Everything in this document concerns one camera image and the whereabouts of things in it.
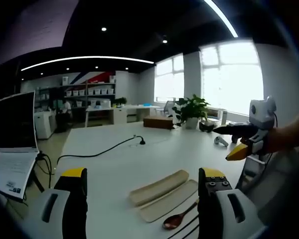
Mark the large potted green plant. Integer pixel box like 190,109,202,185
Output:
171,94,210,129

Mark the long curved ceiling light strip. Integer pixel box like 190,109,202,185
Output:
20,55,156,72

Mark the white floor appliance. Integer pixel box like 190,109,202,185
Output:
206,107,228,125

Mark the beige cutlery case lid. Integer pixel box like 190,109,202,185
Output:
129,169,190,207

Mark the storage shelf with white bins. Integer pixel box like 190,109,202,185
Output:
35,74,117,110

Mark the straight ceiling light strip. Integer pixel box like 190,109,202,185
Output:
204,0,239,38

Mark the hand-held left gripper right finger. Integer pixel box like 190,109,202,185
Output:
198,167,268,239

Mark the white laptop with dark screen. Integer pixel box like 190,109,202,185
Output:
0,91,40,154

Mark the black desk cable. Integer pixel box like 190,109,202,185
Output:
56,135,147,175

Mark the wide bright window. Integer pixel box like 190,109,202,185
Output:
200,39,265,116

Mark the white printed paper sheet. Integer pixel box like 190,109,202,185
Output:
0,149,40,200

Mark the brown wooden spoon utensil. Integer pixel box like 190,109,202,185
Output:
162,199,199,229

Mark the brown wooden box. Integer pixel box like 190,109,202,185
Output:
143,116,175,130

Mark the dark chopstick utensil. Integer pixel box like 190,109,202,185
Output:
174,214,200,232
181,221,200,237

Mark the narrow bright window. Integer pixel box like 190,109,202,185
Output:
154,53,185,101

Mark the white office desk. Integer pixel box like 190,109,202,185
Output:
85,104,160,128

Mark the beige cutlery case base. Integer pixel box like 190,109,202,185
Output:
139,179,199,224

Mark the white cabinet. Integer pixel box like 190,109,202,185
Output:
34,111,58,140

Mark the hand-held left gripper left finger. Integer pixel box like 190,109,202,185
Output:
32,168,88,239

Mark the white handheld controller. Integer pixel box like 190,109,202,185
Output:
213,136,230,148

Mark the small potted green plant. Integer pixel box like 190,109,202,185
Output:
113,97,128,108

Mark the grey office chair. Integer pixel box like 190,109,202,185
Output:
161,100,174,118

